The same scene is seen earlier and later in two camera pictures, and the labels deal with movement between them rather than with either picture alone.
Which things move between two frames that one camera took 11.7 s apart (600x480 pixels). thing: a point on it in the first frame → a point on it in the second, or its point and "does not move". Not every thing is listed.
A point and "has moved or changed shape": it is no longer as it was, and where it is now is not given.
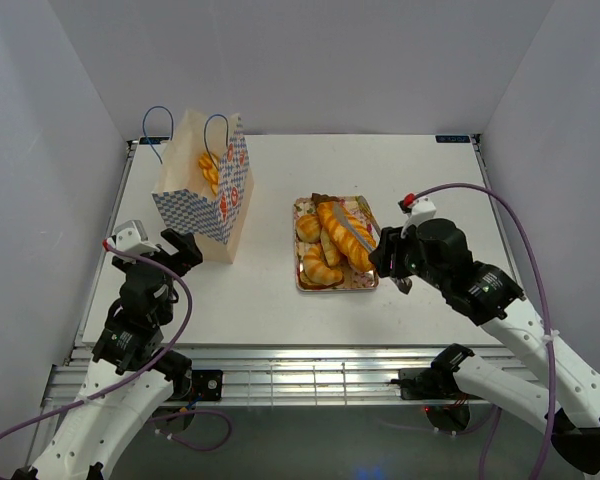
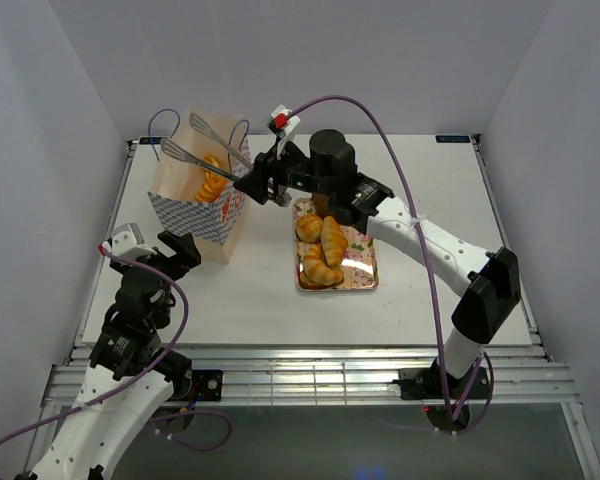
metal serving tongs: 365,238 → 179,150
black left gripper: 188,255 does not move
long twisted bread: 210,170 has moved or changed shape
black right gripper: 391,244 → 266,166
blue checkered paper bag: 203,182 does not move
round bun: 308,228 does not move
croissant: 318,271 does not move
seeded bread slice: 310,285 does not move
